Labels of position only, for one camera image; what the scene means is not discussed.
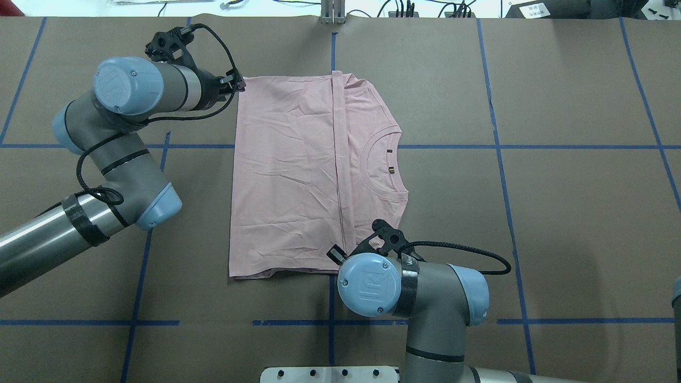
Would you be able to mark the aluminium frame post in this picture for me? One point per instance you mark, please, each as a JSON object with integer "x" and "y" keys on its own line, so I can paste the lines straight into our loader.
{"x": 332, "y": 12}

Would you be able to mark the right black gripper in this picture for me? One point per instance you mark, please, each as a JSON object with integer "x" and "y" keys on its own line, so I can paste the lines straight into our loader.
{"x": 335, "y": 254}

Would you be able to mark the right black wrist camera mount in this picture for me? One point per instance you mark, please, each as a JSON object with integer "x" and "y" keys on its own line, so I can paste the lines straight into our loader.
{"x": 393, "y": 241}

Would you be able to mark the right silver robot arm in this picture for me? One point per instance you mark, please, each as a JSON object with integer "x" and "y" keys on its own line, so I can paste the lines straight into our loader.
{"x": 439, "y": 301}

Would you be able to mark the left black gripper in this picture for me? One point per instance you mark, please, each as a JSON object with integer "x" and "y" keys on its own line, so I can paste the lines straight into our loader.
{"x": 211, "y": 91}

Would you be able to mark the black power box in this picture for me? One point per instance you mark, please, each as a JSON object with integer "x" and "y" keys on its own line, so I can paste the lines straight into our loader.
{"x": 549, "y": 10}

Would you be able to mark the pink Snoopy t-shirt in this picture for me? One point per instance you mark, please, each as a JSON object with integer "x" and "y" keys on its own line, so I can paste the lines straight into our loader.
{"x": 315, "y": 163}

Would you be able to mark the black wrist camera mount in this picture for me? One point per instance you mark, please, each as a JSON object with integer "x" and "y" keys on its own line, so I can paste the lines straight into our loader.
{"x": 393, "y": 241}
{"x": 171, "y": 47}

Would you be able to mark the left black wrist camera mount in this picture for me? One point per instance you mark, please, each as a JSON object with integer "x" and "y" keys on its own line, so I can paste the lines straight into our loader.
{"x": 171, "y": 47}

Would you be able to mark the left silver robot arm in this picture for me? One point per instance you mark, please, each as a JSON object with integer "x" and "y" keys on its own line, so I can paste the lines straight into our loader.
{"x": 121, "y": 182}

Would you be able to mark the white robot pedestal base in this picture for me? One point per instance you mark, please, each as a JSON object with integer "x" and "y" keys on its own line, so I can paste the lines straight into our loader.
{"x": 380, "y": 373}

